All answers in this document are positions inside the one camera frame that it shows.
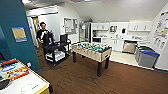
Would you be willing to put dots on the white wall cabinet three doors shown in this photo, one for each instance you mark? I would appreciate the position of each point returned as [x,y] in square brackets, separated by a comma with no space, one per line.
[140,26]

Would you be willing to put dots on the person in dark shirt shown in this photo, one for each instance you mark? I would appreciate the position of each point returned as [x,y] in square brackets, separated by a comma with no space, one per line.
[43,35]

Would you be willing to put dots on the yellow air hockey table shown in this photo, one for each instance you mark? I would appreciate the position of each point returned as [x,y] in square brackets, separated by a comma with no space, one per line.
[23,85]

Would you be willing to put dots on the white wall cabinet four doors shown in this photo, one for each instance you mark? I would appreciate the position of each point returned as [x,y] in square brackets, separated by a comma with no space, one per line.
[100,26]

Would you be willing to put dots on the black soap dispenser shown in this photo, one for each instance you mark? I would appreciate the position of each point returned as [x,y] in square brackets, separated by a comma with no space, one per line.
[123,30]

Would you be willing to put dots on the green foosball table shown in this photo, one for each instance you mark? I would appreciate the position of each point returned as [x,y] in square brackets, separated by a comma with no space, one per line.
[91,51]

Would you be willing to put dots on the yellow wall sign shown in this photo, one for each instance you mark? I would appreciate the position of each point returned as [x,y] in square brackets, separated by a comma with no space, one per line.
[19,34]

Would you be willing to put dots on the black wheeled cart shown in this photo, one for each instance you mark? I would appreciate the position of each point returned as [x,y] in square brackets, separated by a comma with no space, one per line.
[56,51]

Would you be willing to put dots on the black built-in microwave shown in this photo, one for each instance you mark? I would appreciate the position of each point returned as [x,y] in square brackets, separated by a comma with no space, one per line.
[97,40]

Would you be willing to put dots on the steel paper towel dispenser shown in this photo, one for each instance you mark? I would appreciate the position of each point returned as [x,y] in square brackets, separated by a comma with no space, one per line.
[113,29]

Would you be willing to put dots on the white two-door sink cabinet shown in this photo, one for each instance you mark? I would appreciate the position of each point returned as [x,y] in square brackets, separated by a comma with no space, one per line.
[115,45]

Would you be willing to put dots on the red board game box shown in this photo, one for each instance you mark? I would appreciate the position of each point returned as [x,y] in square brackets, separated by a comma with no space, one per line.
[16,72]

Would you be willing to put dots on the stainless steel refrigerator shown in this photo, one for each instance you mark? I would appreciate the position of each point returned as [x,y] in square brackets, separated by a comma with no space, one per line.
[85,31]

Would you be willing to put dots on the narrow white drawer unit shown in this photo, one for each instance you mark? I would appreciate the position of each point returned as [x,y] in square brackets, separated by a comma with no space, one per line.
[141,42]

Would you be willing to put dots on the grey bin blue lid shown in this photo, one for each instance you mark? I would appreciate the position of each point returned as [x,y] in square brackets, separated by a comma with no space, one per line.
[149,58]

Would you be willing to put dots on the black ping pong paddle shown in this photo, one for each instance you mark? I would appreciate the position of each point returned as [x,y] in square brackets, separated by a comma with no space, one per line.
[3,84]

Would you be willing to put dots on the white pillar wall outlet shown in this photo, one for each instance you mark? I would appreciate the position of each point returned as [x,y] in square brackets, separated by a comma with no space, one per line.
[29,64]

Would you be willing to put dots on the large colourful wall poster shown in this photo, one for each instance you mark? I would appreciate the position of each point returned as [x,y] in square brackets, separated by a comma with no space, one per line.
[161,25]

